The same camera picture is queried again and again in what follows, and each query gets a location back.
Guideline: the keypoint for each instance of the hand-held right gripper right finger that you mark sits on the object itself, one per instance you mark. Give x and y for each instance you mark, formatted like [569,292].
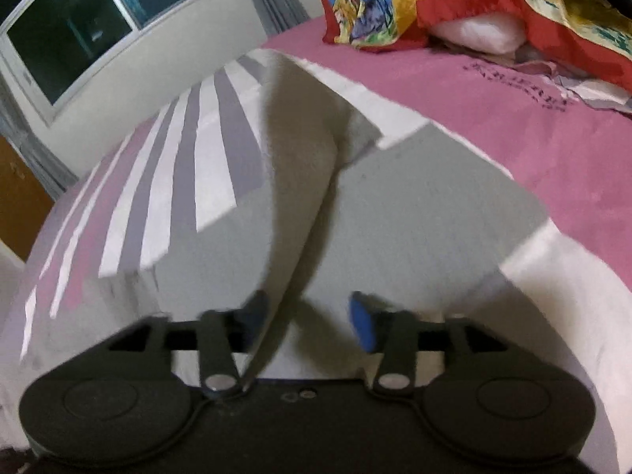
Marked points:
[360,321]

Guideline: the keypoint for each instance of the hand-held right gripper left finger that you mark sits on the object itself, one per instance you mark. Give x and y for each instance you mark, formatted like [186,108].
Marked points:
[254,312]

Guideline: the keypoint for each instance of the grey pants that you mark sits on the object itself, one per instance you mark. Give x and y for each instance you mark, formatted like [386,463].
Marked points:
[419,217]

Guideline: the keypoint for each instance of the pink striped bedsheet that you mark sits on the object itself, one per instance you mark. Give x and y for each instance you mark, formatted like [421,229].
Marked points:
[493,108]

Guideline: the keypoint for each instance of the brown wooden door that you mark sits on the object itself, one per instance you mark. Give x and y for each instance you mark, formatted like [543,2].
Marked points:
[19,197]

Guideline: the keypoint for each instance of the white pillow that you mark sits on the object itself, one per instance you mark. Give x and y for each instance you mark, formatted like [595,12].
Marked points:
[479,34]

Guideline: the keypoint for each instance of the colourful printed blanket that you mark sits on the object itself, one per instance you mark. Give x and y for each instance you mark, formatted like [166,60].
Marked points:
[375,0]

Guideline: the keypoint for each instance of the pale crumpled cloth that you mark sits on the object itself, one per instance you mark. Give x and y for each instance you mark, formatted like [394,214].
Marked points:
[595,93]

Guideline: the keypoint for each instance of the aluminium sliding window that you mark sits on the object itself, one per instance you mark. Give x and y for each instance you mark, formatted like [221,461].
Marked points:
[69,34]

